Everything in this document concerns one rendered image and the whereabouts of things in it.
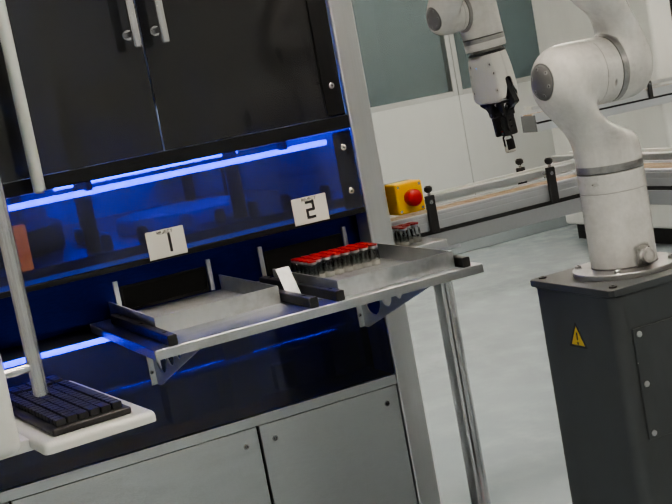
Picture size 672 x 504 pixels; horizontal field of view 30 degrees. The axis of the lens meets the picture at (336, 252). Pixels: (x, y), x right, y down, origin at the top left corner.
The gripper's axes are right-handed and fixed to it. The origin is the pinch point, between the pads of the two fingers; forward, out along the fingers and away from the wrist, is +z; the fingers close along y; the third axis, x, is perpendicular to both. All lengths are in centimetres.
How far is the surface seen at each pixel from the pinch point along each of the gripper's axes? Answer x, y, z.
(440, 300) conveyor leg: 6, -53, 43
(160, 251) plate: -65, -40, 8
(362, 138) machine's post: -12.2, -38.0, -2.7
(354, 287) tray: -41.5, -2.2, 21.3
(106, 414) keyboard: -98, 8, 25
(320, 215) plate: -27.1, -38.6, 11.0
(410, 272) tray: -29.0, -1.5, 22.2
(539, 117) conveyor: 227, -297, 37
